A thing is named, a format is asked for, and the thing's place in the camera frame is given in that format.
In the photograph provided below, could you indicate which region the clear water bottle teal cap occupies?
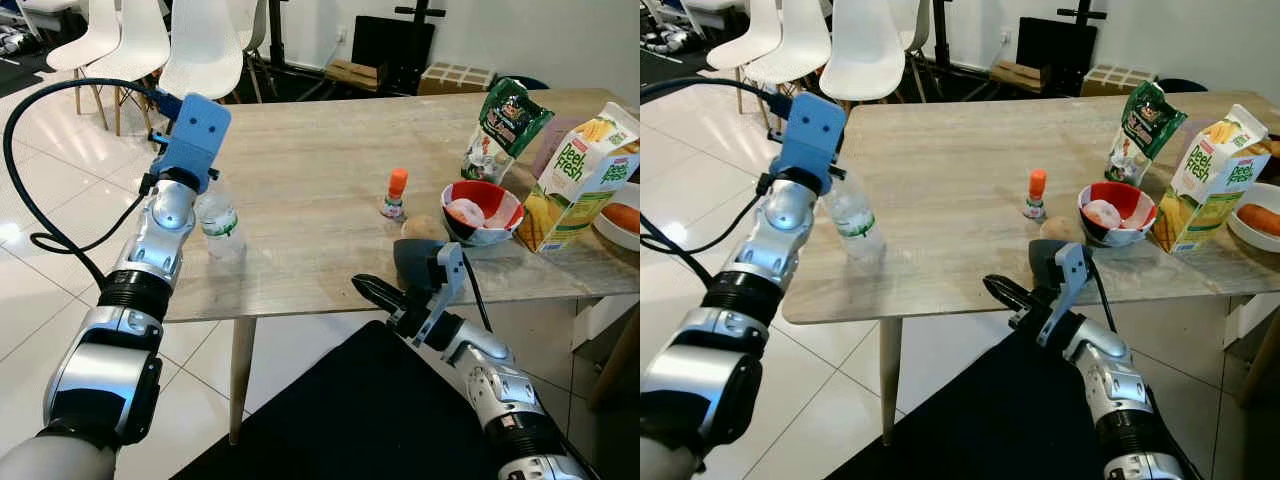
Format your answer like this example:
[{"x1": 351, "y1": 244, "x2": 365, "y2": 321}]
[
  {"x1": 195, "y1": 172, "x2": 248, "y2": 263},
  {"x1": 825, "y1": 168, "x2": 886, "y2": 263}
]

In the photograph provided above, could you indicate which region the dark blue cup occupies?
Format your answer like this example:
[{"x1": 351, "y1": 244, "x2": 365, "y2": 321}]
[
  {"x1": 1028, "y1": 238, "x2": 1086, "y2": 293},
  {"x1": 392, "y1": 238, "x2": 453, "y2": 293}
]

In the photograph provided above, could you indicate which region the small bottle orange cap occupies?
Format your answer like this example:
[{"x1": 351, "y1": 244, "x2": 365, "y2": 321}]
[
  {"x1": 380, "y1": 168, "x2": 410, "y2": 220},
  {"x1": 1022, "y1": 168, "x2": 1049, "y2": 220}
]

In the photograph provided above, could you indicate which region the wooden dining table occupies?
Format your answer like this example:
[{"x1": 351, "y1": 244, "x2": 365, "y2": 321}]
[
  {"x1": 782, "y1": 90, "x2": 1280, "y2": 446},
  {"x1": 150, "y1": 88, "x2": 641, "y2": 446}
]

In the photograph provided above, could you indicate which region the white plastic chair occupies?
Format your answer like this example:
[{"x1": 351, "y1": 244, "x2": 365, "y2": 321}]
[
  {"x1": 85, "y1": 0, "x2": 173, "y2": 136},
  {"x1": 820, "y1": 0, "x2": 908, "y2": 101},
  {"x1": 45, "y1": 0, "x2": 123, "y2": 113},
  {"x1": 895, "y1": 0, "x2": 936, "y2": 96},
  {"x1": 745, "y1": 0, "x2": 836, "y2": 113},
  {"x1": 705, "y1": 0, "x2": 781, "y2": 89},
  {"x1": 235, "y1": 0, "x2": 276, "y2": 101},
  {"x1": 160, "y1": 0, "x2": 247, "y2": 101}
]

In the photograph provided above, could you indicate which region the black tripod stand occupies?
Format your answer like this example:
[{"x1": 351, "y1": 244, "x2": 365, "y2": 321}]
[
  {"x1": 925, "y1": 0, "x2": 991, "y2": 101},
  {"x1": 255, "y1": 0, "x2": 331, "y2": 101}
]

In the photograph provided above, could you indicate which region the red white patterned bowl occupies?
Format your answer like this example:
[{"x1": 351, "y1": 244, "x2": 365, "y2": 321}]
[
  {"x1": 1077, "y1": 181, "x2": 1158, "y2": 248},
  {"x1": 441, "y1": 180, "x2": 525, "y2": 248}
]

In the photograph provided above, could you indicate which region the flat brown cardboard box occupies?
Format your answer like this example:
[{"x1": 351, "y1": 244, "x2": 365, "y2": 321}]
[
  {"x1": 325, "y1": 58, "x2": 389, "y2": 93},
  {"x1": 990, "y1": 58, "x2": 1051, "y2": 93}
]

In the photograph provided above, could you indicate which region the yellow green juice carton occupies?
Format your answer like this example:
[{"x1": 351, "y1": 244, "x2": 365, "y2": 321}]
[
  {"x1": 1150, "y1": 103, "x2": 1271, "y2": 254},
  {"x1": 515, "y1": 102, "x2": 641, "y2": 254}
]

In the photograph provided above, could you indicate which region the large white bowl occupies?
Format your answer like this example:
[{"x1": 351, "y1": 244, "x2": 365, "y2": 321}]
[
  {"x1": 592, "y1": 180, "x2": 641, "y2": 252},
  {"x1": 1227, "y1": 182, "x2": 1280, "y2": 254}
]

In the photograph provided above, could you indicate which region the green snack pouch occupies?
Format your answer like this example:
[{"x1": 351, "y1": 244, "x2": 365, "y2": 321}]
[
  {"x1": 461, "y1": 77, "x2": 555, "y2": 186},
  {"x1": 1105, "y1": 80, "x2": 1189, "y2": 187}
]

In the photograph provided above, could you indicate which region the long orange sweet potato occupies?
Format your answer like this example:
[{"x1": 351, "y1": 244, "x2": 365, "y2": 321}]
[
  {"x1": 1237, "y1": 204, "x2": 1280, "y2": 237},
  {"x1": 600, "y1": 203, "x2": 641, "y2": 235}
]

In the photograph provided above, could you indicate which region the black monitor screen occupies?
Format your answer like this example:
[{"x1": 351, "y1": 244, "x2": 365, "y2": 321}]
[
  {"x1": 1017, "y1": 15, "x2": 1099, "y2": 93},
  {"x1": 352, "y1": 14, "x2": 436, "y2": 93}
]

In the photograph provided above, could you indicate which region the patterned cardboard box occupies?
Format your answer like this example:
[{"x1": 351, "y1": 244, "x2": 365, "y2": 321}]
[
  {"x1": 1080, "y1": 64, "x2": 1156, "y2": 97},
  {"x1": 418, "y1": 62, "x2": 496, "y2": 96}
]

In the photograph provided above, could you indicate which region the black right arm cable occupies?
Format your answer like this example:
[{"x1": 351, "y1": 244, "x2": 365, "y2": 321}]
[
  {"x1": 1085, "y1": 255, "x2": 1121, "y2": 336},
  {"x1": 455, "y1": 255, "x2": 496, "y2": 336}
]

